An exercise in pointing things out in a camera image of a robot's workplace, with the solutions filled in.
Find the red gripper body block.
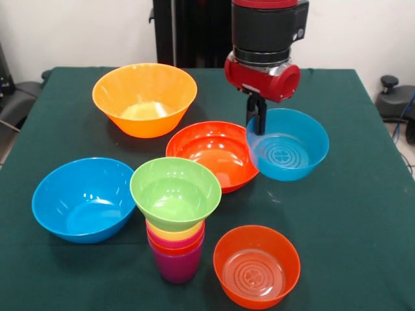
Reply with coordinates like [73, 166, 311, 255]
[224, 58, 302, 104]

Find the wide orange-red shallow bowl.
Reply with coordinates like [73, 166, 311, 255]
[165, 121, 260, 194]

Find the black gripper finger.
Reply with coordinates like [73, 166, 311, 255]
[254, 96, 268, 137]
[244, 95, 259, 124]

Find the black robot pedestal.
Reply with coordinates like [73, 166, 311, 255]
[148, 0, 233, 69]

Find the magenta-red plastic cup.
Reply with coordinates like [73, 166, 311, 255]
[145, 223, 206, 249]

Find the small blue plastic bowl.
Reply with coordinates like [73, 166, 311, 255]
[245, 108, 331, 182]

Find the green plastic bowl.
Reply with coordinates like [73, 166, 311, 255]
[129, 156, 223, 233]

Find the small orange-red ringed bowl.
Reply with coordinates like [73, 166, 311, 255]
[213, 225, 302, 310]

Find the orange-red plastic cup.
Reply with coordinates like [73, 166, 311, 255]
[147, 233, 205, 257]

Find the black rounded floor base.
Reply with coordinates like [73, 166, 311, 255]
[0, 80, 43, 129]
[375, 75, 415, 145]

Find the large orange plastic bowl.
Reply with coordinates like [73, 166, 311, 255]
[91, 63, 198, 139]

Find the large blue plastic bowl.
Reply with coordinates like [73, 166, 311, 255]
[31, 157, 137, 245]

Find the dark green table cloth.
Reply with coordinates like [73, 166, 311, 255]
[0, 66, 415, 311]

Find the purple plastic cup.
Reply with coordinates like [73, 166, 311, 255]
[148, 241, 204, 284]

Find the blue cable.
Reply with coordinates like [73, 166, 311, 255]
[392, 93, 415, 143]

